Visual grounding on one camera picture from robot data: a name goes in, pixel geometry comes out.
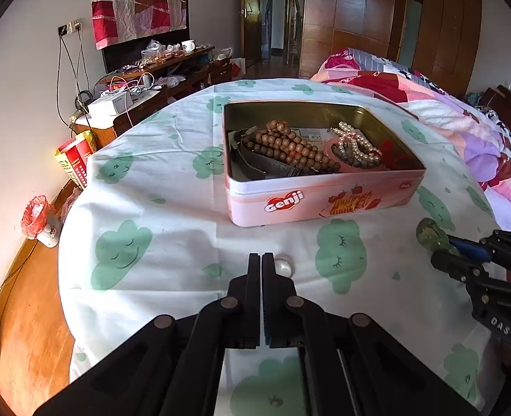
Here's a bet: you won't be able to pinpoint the brown wooden bead necklace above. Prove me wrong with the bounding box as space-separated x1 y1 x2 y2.
241 119 343 175

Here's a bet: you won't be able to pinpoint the white bin with red bag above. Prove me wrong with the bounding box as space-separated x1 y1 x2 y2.
20 195 64 249

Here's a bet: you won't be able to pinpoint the white glossy stone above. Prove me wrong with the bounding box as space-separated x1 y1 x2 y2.
273 257 295 277

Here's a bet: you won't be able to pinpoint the green jade bangle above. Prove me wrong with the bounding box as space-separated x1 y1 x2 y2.
415 218 460 255

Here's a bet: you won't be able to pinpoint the red yellow carton box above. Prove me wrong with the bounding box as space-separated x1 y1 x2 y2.
55 130 98 190

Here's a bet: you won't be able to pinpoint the red cord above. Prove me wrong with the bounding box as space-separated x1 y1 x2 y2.
379 139 406 170

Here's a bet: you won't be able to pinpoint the white cloud-print tablecloth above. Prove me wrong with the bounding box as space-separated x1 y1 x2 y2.
57 77 505 416

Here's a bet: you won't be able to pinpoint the brown wooden door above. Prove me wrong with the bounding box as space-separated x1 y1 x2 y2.
240 0 265 68

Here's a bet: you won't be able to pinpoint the pink tin box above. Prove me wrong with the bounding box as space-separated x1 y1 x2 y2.
223 101 426 228

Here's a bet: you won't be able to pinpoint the clear plastic bag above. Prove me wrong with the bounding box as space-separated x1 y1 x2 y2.
60 185 85 223

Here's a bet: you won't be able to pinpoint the black power cables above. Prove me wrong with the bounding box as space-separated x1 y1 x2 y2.
55 34 92 127

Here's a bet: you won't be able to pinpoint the cream pearl bracelet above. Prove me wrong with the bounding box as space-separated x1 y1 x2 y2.
331 121 384 160

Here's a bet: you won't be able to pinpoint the white charging cables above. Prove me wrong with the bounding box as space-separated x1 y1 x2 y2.
107 73 157 127

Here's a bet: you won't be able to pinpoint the brown wooden wardrobe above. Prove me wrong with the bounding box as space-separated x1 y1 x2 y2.
299 0 483 97

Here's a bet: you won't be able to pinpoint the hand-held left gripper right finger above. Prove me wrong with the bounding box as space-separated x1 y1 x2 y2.
261 252 481 416

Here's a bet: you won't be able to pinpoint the printed paper sheets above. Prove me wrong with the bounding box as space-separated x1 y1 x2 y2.
298 127 335 142

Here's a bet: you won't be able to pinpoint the wooden television cabinet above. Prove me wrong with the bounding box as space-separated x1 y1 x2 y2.
71 45 234 149

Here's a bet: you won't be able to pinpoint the red patchwork cover cloth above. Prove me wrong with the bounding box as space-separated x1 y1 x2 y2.
91 0 189 50

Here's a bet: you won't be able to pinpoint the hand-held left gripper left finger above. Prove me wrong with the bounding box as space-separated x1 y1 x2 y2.
32 252 261 416

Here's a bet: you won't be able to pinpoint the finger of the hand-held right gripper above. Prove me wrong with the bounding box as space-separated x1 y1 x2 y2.
448 229 511 266
431 251 495 289

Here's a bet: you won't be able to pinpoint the pink patchwork quilt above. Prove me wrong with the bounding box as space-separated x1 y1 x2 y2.
309 47 511 218

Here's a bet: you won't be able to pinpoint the white cardboard box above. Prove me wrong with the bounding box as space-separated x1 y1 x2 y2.
86 91 135 119

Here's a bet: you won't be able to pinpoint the pink bangle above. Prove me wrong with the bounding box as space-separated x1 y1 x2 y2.
323 138 388 172

